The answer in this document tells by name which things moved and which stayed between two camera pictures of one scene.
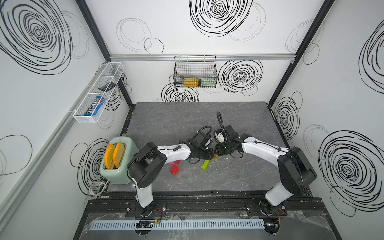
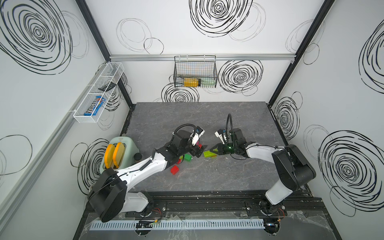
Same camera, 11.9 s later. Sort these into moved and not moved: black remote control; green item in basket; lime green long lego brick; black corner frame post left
Moved: lime green long lego brick
Not moved: green item in basket; black remote control; black corner frame post left
